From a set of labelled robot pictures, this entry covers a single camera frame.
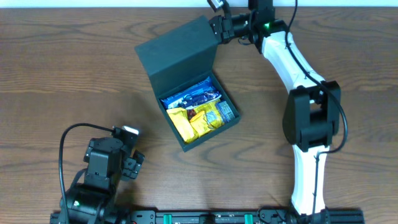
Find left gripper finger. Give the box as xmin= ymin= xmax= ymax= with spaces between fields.
xmin=121 ymin=157 xmax=137 ymax=181
xmin=132 ymin=151 xmax=145 ymax=174

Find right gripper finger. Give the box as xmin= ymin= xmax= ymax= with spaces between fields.
xmin=209 ymin=16 xmax=223 ymax=44
xmin=221 ymin=17 xmax=234 ymax=41

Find black gift box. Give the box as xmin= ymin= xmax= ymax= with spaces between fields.
xmin=134 ymin=16 xmax=241 ymax=152

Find yellow snack bar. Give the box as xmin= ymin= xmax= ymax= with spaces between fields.
xmin=167 ymin=108 xmax=199 ymax=144

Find blue cookie wrapper bar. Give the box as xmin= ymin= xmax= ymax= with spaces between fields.
xmin=160 ymin=77 xmax=217 ymax=110

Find red snack packet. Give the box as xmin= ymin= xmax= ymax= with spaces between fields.
xmin=187 ymin=110 xmax=197 ymax=120

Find small yellow orange snack packet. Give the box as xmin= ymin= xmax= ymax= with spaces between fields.
xmin=190 ymin=111 xmax=215 ymax=137

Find small blue card box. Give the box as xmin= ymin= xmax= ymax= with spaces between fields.
xmin=215 ymin=101 xmax=236 ymax=123

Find purple chocolate bar wrapper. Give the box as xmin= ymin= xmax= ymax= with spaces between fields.
xmin=178 ymin=90 xmax=221 ymax=110

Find large yellow Hacks candy bag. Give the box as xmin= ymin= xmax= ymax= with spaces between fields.
xmin=193 ymin=99 xmax=224 ymax=128

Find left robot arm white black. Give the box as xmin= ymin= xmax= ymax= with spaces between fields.
xmin=50 ymin=123 xmax=145 ymax=223

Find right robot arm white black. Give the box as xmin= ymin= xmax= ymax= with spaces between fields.
xmin=208 ymin=0 xmax=347 ymax=218

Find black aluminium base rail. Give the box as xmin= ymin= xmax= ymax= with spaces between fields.
xmin=69 ymin=209 xmax=365 ymax=224

